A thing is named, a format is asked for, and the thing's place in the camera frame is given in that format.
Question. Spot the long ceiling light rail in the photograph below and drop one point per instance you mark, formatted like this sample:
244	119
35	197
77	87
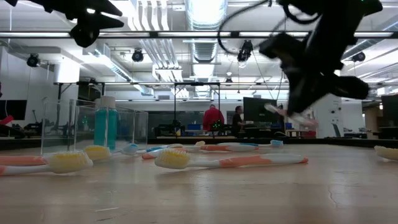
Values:
192	34

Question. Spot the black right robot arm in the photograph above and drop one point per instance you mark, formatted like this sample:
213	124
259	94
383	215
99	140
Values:
342	12

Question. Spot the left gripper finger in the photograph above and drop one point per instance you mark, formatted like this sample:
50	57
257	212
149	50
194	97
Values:
105	8
107	22

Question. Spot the black ceiling spotlight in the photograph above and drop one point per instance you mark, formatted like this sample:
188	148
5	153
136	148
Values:
33	60
245	51
137	56
359	57

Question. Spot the white pillar machine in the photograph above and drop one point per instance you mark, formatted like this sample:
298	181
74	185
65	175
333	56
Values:
329	115

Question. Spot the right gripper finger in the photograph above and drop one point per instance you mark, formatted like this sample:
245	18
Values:
297	96
315	90

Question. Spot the silver ceiling duct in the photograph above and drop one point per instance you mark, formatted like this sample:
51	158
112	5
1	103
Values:
205	18

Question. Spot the black monitor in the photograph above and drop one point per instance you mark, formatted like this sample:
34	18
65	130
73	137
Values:
12	109
258	109
390	112

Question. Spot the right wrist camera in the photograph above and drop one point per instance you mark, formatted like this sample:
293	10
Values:
278	46

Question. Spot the black aluminium table frame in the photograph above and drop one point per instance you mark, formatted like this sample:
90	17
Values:
326	142

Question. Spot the blue and white toothbrush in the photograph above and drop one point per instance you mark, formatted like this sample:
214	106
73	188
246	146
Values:
276	143
130	148

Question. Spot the person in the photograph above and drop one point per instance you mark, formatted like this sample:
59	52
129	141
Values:
237	123
213	119

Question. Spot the clear acrylic organizer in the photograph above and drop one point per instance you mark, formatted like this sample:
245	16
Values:
59	130

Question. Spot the small blue mouthwash bottle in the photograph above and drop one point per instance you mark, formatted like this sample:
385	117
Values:
99	127
112	127

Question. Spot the black background rig frame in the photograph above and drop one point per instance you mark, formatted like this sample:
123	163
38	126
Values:
196	83

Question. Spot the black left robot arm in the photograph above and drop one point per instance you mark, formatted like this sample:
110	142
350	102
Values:
12	2

